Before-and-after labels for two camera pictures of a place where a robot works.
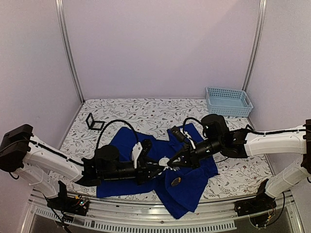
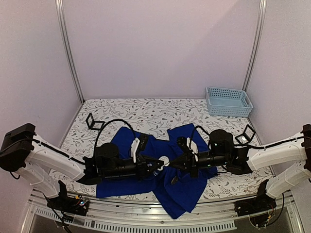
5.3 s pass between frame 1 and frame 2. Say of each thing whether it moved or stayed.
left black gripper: stayed
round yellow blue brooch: moved
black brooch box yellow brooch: stayed
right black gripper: moved
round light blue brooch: stayed
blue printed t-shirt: stayed
